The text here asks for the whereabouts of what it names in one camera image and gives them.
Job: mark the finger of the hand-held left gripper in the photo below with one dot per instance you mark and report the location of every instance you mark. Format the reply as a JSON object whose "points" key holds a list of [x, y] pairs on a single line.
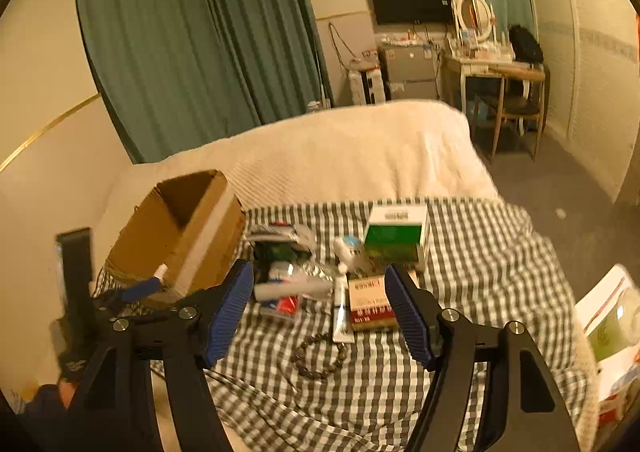
{"points": [[140, 290]]}

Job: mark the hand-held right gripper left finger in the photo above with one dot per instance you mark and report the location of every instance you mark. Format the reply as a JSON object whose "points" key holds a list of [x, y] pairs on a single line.
{"points": [[232, 314]]}

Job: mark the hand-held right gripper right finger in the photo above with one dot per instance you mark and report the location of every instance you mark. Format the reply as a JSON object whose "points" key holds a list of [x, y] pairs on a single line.
{"points": [[407, 317]]}

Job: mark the red and white box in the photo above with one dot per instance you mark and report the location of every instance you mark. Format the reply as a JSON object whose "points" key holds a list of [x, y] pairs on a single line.
{"points": [[370, 304]]}

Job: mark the red small packet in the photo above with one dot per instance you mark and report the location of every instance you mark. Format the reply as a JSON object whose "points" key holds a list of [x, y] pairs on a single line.
{"points": [[285, 306]]}

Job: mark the white ointment tube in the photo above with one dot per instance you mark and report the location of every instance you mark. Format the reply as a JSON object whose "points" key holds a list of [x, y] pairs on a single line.
{"points": [[342, 317]]}

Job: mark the white toothpaste tube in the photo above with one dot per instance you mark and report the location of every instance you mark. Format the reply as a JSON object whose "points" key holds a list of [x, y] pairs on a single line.
{"points": [[295, 289]]}

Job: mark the green snack packet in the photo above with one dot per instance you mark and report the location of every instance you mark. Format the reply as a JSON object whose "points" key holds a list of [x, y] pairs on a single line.
{"points": [[272, 252]]}

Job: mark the brown cardboard box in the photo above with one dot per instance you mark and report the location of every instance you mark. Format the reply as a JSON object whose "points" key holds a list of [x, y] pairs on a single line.
{"points": [[200, 237]]}

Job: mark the green and white box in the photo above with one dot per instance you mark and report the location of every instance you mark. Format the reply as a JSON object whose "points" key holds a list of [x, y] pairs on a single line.
{"points": [[397, 232]]}

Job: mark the small white bottle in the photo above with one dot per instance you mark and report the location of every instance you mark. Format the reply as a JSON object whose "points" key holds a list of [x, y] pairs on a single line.
{"points": [[349, 252]]}

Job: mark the silver foil blister pack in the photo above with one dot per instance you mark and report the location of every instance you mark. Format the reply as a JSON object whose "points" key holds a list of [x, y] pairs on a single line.
{"points": [[317, 272]]}

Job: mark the silver white sachet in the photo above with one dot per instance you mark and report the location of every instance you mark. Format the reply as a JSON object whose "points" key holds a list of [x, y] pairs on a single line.
{"points": [[282, 233]]}

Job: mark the person's left hand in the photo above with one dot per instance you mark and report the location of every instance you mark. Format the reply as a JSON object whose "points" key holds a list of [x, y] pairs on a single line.
{"points": [[73, 366]]}

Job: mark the grey checkered cloth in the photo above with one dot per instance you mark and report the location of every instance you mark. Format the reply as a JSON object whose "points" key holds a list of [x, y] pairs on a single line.
{"points": [[500, 272]]}

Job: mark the cream quilted blanket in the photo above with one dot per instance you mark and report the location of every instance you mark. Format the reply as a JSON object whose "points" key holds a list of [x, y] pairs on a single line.
{"points": [[350, 151]]}

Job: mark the white shopping bag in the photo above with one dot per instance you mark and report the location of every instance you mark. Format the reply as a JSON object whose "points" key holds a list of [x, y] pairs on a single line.
{"points": [[612, 332]]}

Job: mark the white side shelf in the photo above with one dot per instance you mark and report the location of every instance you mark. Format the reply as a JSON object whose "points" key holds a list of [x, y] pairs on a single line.
{"points": [[367, 84]]}

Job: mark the wooden chair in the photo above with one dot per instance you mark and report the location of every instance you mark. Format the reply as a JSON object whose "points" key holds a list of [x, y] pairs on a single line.
{"points": [[517, 104]]}

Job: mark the grey small fridge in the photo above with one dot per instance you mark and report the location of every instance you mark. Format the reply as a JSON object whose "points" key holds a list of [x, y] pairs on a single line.
{"points": [[407, 71]]}

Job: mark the white dressing table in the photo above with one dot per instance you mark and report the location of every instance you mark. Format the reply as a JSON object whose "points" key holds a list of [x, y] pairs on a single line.
{"points": [[465, 64]]}

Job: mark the black bag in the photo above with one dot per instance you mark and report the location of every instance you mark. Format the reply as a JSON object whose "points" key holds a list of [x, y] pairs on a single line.
{"points": [[525, 44]]}

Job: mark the white oval mirror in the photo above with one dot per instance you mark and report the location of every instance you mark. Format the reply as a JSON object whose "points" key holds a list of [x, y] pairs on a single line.
{"points": [[472, 14]]}

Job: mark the black television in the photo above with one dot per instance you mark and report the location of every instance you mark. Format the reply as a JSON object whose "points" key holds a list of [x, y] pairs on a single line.
{"points": [[411, 2]]}

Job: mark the white louvred wardrobe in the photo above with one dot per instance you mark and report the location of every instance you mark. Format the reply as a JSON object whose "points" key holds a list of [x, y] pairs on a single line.
{"points": [[590, 56]]}

